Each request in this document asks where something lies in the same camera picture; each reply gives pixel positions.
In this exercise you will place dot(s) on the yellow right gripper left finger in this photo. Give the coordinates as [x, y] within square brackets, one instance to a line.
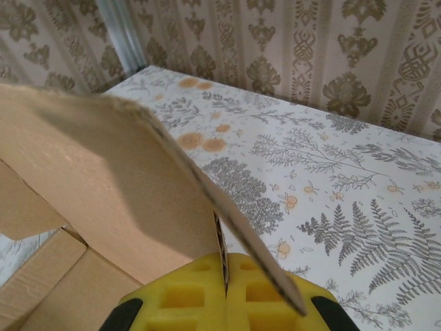
[186, 293]

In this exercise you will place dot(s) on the brown cardboard box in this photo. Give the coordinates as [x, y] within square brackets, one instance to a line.
[86, 165]

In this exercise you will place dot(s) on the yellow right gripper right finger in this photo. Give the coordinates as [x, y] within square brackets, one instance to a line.
[248, 303]

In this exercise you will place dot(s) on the aluminium frame post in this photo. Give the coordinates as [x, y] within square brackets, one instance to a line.
[120, 31]

